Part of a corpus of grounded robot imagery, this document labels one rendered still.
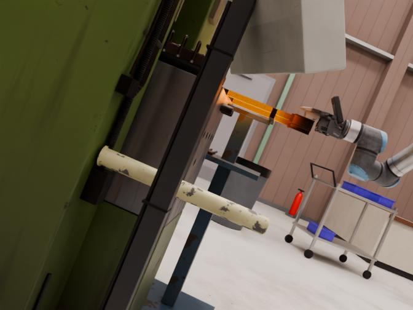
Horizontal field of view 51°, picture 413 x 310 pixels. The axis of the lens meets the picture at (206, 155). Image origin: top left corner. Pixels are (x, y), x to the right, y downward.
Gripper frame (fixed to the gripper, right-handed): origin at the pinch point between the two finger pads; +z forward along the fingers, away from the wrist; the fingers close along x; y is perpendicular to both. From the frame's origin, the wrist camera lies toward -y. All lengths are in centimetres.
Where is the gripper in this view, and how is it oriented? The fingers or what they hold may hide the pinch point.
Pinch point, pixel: (302, 107)
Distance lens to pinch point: 189.3
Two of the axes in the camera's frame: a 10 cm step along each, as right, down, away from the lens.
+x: 0.6, 0.3, 10.0
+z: -9.3, -3.6, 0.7
